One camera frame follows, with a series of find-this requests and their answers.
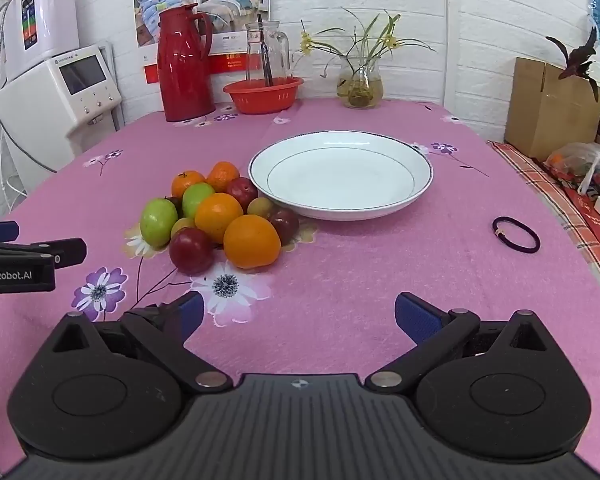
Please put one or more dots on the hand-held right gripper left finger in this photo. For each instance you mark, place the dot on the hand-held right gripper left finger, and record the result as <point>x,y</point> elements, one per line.
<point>192,310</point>

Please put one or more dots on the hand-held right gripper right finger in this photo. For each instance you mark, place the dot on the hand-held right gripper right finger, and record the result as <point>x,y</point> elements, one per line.
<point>417,316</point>

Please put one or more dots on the large red plum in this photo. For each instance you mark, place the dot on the large red plum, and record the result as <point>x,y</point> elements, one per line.
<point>191,251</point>

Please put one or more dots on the orange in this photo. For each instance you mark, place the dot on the orange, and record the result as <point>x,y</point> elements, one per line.
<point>251,241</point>
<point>223,175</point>
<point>218,216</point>

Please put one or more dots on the green apple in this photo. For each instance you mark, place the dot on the green apple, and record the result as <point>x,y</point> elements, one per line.
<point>196,199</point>
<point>157,222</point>

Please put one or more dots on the dark purple plum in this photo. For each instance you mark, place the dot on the dark purple plum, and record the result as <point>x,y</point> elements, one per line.
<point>285,225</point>
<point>175,205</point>

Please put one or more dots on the tangerine with stem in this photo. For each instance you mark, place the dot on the tangerine with stem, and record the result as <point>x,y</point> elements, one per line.
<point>187,183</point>

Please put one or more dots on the white plate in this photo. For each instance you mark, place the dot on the white plate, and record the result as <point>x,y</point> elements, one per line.
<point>345,180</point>

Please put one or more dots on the pink floral tablecloth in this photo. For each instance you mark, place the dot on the pink floral tablecloth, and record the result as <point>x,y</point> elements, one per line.
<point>355,270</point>

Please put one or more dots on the white appliance with screen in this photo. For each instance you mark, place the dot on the white appliance with screen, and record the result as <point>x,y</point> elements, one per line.
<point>40,110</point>

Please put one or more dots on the red plaid cloth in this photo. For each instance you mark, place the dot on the red plaid cloth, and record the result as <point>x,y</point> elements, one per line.
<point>555,195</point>

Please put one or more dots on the red thermos jug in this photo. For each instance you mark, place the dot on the red thermos jug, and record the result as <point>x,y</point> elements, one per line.
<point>182,70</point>

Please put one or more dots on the white water purifier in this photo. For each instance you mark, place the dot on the white water purifier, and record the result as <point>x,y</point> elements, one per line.
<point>45,15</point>

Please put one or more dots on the red plastic basin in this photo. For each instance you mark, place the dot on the red plastic basin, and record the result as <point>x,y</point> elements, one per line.
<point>262,100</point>

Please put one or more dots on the clear plastic bag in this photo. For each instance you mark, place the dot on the clear plastic bag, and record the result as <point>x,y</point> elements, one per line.
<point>575,160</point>

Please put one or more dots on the glass vase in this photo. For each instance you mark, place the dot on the glass vase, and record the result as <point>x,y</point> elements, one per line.
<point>360,90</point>

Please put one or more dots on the cardboard box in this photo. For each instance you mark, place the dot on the cardboard box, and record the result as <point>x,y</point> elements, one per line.
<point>540,110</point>

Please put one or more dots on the glass pitcher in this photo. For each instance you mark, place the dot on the glass pitcher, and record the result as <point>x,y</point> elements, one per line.
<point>280,55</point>

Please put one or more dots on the black stirring rod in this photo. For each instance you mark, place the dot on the black stirring rod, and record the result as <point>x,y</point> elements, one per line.
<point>264,50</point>

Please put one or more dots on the yellow flowering plant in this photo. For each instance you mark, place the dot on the yellow flowering plant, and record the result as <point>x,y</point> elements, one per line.
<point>306,42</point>

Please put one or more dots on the purple leaf plant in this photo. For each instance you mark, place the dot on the purple leaf plant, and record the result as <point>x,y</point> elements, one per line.
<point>577,57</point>

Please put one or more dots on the blue bedding wall poster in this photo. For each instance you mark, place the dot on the blue bedding wall poster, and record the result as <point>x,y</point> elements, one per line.
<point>147,10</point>

